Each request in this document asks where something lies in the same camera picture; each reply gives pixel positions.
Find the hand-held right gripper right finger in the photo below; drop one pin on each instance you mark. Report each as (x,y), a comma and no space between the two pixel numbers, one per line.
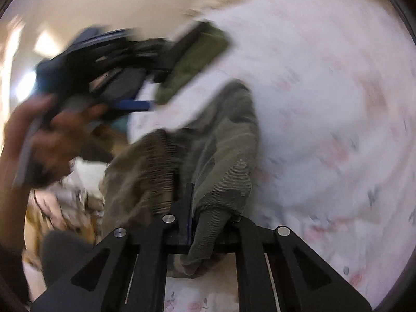
(243,234)

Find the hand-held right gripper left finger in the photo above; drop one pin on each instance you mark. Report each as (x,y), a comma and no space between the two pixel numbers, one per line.
(182,224)

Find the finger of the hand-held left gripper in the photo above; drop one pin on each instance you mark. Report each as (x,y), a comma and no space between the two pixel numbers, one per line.
(133,105)

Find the camouflage pants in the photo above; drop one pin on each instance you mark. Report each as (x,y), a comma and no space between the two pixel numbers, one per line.
(221,156)

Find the person's left forearm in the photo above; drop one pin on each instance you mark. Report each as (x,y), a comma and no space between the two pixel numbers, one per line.
(13,221)

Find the person's left hand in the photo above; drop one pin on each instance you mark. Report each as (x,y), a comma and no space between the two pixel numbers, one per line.
(48,146)

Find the teal cloth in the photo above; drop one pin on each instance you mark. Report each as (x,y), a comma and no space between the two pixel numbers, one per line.
(120,125)

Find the olive green folded garment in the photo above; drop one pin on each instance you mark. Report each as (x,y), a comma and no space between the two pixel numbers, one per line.
(191,68)

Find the black folded garment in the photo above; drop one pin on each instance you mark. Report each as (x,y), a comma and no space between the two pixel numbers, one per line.
(187,44)

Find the beige patterned cloth pile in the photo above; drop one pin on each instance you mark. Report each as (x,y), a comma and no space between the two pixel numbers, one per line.
(71,198)

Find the grey cloth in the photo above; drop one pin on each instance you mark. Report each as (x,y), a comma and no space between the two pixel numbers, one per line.
(65,256)

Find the white floral bed sheet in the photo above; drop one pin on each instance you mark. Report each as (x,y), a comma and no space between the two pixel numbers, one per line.
(325,104)

